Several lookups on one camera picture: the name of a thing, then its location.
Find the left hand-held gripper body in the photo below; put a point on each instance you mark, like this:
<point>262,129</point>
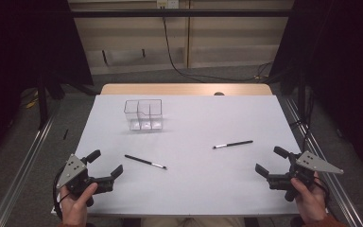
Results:
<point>75,176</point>

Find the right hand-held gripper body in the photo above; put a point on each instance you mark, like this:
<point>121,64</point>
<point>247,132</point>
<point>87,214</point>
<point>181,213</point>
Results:
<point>302,171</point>

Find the black pen with silver tip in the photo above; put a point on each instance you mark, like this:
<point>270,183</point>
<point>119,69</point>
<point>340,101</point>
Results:
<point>145,161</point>

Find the black pen with white end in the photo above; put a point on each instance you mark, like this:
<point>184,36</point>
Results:
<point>233,144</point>

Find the clear plastic pen holder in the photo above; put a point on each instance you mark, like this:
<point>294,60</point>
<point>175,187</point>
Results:
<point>144,115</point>

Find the person's left hand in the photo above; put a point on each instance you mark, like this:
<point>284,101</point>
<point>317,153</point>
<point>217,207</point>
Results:
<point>75,206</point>

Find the person's right hand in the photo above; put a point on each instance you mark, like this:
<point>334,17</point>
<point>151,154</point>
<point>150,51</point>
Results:
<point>310,201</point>

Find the small black floor object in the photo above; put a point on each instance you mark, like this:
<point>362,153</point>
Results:
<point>65,134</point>

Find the white table mat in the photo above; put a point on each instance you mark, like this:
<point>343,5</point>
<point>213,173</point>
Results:
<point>186,176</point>

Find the dark curtain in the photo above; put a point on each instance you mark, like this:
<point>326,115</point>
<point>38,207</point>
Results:
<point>343,63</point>
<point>28,47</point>

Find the metal floor rail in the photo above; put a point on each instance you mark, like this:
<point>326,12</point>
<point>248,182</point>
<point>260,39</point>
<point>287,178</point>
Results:
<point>334,183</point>
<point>22,167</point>

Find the black stand post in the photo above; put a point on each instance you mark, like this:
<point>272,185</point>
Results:
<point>301,94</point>
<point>42,104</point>

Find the black horizontal frame bar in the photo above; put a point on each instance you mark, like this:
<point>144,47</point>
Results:
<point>182,13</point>

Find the white wall socket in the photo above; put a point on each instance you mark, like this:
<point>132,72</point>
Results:
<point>167,3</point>

